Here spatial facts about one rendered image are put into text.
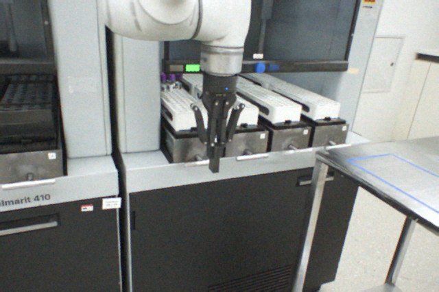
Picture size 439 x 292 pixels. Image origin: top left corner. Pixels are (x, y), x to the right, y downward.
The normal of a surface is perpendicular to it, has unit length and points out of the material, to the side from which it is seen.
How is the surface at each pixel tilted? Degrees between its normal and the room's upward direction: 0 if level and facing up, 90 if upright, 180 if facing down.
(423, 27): 90
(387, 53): 90
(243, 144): 90
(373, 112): 90
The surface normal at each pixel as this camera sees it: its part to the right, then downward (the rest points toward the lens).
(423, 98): -0.92, 0.09
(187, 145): 0.39, 0.38
